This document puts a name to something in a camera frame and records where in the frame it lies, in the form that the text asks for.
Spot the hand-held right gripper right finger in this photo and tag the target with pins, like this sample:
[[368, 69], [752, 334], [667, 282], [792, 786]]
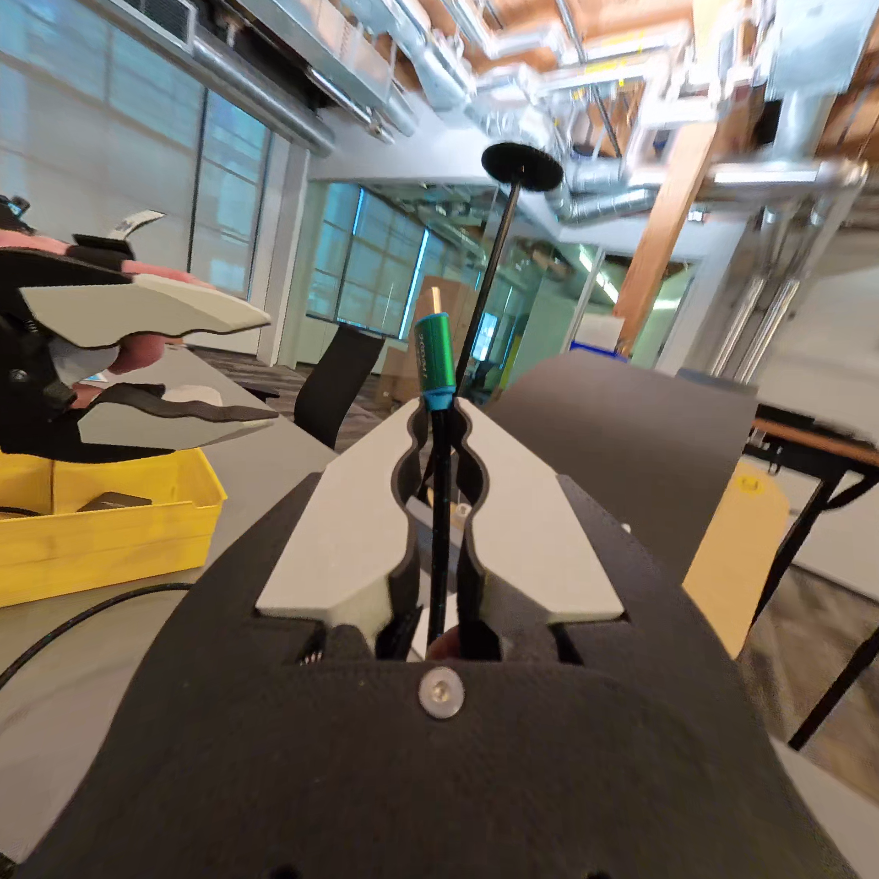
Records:
[[543, 543]]

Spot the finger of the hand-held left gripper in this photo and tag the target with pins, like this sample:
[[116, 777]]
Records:
[[151, 309], [165, 426]]

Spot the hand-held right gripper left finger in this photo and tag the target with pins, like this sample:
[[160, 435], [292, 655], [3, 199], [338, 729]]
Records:
[[337, 543]]

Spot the black hdmi switch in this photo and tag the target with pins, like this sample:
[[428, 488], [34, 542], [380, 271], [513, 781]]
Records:
[[117, 501]]

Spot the person's left hand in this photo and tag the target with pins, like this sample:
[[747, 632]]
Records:
[[124, 364]]

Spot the wooden board with black surface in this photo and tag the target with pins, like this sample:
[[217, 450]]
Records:
[[618, 440]]

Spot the yellow plastic bin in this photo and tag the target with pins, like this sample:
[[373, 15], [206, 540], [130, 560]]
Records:
[[110, 550]]

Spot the black office chair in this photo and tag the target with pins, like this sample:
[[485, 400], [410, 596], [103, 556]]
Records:
[[337, 392]]

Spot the wooden table with black legs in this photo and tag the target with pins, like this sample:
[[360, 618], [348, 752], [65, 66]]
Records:
[[824, 447]]

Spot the wooden ceiling beam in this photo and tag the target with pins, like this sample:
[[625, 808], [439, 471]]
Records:
[[666, 234]]

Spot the silver ventilation ducts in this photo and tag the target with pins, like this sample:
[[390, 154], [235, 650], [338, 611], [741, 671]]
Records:
[[618, 206]]

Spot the black pole with round base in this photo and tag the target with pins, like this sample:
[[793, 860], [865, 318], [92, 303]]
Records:
[[522, 165]]

